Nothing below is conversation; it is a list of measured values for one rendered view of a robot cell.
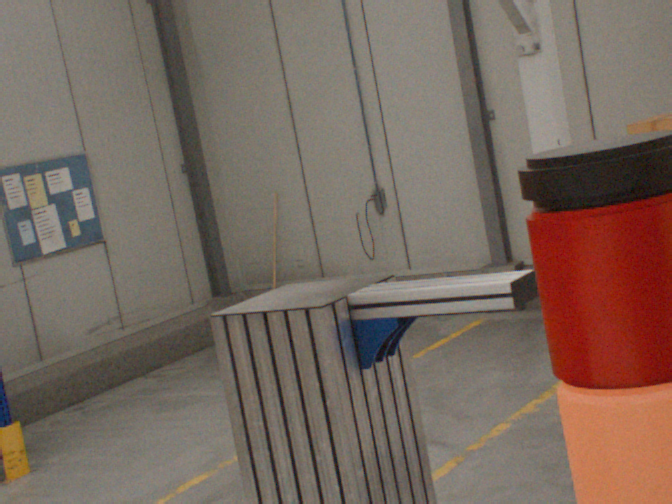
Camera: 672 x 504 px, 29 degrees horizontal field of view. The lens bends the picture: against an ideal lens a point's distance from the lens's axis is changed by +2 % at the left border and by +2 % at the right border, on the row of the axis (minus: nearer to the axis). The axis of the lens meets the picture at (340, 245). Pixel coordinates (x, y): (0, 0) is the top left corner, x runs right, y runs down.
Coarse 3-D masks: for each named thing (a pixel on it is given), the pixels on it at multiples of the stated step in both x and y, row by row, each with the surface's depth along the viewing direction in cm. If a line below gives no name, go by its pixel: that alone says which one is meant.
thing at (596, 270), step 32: (544, 224) 38; (576, 224) 37; (608, 224) 37; (640, 224) 37; (544, 256) 38; (576, 256) 37; (608, 256) 37; (640, 256) 37; (544, 288) 39; (576, 288) 37; (608, 288) 37; (640, 288) 37; (544, 320) 39; (576, 320) 38; (608, 320) 37; (640, 320) 37; (576, 352) 38; (608, 352) 37; (640, 352) 37; (576, 384) 38; (608, 384) 37; (640, 384) 37
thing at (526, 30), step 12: (504, 0) 492; (516, 0) 493; (528, 0) 500; (516, 12) 496; (528, 12) 501; (516, 24) 501; (528, 24) 500; (516, 36) 507; (528, 36) 505; (516, 48) 507; (528, 48) 505; (540, 48) 503
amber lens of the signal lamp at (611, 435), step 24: (576, 408) 38; (600, 408) 38; (624, 408) 37; (648, 408) 37; (576, 432) 39; (600, 432) 38; (624, 432) 37; (648, 432) 37; (576, 456) 39; (600, 456) 38; (624, 456) 38; (648, 456) 37; (576, 480) 40; (600, 480) 38; (624, 480) 38; (648, 480) 37
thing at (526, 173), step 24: (576, 144) 41; (600, 144) 39; (624, 144) 37; (648, 144) 37; (528, 168) 39; (552, 168) 37; (576, 168) 37; (600, 168) 36; (624, 168) 36; (648, 168) 36; (528, 192) 38; (552, 192) 37; (576, 192) 37; (600, 192) 37; (624, 192) 37; (648, 192) 37
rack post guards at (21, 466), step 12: (0, 432) 973; (12, 432) 976; (0, 444) 976; (12, 444) 975; (24, 444) 987; (12, 456) 975; (24, 456) 984; (12, 468) 975; (24, 468) 983; (12, 480) 974
